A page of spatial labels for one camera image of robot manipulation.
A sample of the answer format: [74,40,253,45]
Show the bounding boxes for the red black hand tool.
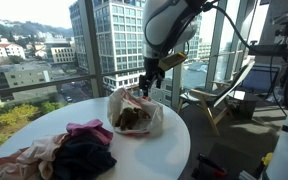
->
[191,152,229,180]

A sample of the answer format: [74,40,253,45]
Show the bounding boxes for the yellowish wrist camera box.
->
[157,51,188,72]

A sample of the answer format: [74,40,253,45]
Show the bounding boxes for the dark window frame post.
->
[83,0,106,99]

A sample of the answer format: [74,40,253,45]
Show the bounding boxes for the light pink cloth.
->
[0,132,69,180]

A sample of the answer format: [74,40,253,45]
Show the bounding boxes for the blue cushioned chair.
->
[239,63,282,97]

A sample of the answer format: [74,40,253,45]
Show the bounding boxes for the wooden folding chair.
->
[176,59,256,137]

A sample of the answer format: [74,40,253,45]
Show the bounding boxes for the dark window railing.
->
[0,67,146,99]

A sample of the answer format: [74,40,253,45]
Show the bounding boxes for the grey window frame post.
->
[170,41,186,111]
[205,0,229,91]

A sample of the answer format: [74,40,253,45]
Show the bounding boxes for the magenta pink cloth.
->
[65,118,114,146]

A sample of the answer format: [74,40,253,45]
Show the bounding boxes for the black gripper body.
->
[138,56,167,90]

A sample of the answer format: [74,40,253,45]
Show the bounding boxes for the brown plush object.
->
[114,106,151,132]

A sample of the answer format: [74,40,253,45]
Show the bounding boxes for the white red plastic bag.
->
[106,87,165,137]

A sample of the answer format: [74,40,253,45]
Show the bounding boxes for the yellow black tool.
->
[254,152,274,178]

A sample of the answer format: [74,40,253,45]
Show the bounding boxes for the black camera stand rig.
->
[248,5,288,118]

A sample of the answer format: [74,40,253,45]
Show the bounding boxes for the small dark side table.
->
[228,89,269,121]

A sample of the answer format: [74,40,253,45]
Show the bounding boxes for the dark navy cloth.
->
[51,133,118,180]

